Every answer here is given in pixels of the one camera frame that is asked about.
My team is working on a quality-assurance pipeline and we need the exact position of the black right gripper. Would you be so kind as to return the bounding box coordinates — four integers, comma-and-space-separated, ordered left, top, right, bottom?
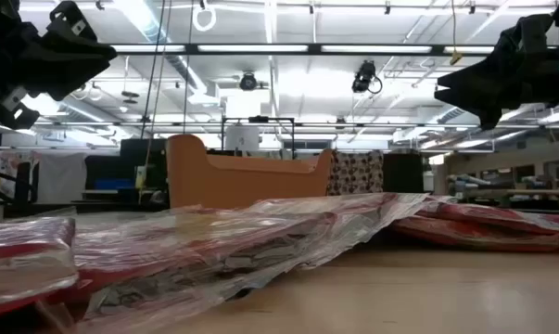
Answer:
433, 0, 559, 131

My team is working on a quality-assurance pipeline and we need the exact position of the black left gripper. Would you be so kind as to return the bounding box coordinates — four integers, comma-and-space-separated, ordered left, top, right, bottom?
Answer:
0, 0, 119, 132

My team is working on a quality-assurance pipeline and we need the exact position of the orange plastic basket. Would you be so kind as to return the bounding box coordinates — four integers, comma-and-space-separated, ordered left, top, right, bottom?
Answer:
166, 134, 334, 210

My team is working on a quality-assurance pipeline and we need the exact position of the wooden workbench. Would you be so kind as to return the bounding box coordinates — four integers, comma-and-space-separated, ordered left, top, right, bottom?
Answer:
434, 148, 559, 210

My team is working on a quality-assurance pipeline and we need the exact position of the grey hanging cloth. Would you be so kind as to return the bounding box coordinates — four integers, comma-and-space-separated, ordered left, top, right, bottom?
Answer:
36, 152, 88, 204

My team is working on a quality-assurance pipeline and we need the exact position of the black cabinet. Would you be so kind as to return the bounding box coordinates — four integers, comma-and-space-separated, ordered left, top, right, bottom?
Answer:
383, 152, 425, 194

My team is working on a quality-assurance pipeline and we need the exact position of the colourful printed cloth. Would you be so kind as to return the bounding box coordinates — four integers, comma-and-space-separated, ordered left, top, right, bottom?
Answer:
0, 151, 39, 199

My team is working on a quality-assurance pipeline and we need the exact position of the blue box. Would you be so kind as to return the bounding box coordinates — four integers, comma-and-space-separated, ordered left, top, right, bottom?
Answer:
95, 178, 136, 191

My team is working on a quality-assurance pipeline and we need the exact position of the black chair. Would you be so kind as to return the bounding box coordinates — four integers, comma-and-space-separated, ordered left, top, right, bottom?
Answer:
0, 148, 34, 222

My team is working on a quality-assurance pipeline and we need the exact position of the brown dotted patterned cloth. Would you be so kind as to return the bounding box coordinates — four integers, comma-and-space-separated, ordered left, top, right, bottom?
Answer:
327, 149, 385, 196

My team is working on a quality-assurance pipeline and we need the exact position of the round black ceiling device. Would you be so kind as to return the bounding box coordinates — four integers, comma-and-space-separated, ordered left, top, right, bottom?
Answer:
238, 71, 260, 92

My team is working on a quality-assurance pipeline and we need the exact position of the white container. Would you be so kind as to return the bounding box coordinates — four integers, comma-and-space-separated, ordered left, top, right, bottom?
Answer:
224, 124, 261, 152

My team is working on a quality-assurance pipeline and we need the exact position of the yellow hook on cord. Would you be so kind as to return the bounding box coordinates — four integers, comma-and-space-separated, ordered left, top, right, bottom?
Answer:
449, 0, 464, 66

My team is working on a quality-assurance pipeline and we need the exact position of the thin black hanging cable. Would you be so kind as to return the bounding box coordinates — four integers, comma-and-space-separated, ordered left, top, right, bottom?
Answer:
182, 0, 196, 136
140, 0, 167, 140

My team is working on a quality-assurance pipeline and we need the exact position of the yellowish hanging rope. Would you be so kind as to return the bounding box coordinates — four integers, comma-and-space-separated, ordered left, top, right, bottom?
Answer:
138, 0, 173, 204

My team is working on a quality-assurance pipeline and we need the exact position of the black ceiling camera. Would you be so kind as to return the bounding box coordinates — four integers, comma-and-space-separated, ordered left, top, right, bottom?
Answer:
351, 59, 383, 96

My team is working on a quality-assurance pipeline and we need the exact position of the white cable loop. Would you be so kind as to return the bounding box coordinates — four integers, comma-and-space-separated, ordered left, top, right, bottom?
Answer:
192, 0, 218, 32

